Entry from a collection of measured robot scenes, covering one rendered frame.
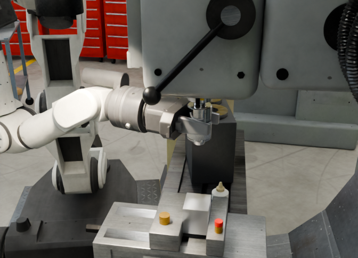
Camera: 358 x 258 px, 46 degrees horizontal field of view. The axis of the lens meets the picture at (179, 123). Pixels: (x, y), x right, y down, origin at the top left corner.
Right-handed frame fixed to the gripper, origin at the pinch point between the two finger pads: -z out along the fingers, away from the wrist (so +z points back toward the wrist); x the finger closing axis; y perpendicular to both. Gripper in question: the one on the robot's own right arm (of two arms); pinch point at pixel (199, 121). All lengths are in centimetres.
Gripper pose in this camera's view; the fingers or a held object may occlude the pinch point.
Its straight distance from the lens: 81.1
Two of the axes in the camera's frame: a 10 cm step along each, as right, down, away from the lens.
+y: -0.1, 9.1, 4.1
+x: 4.2, -3.7, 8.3
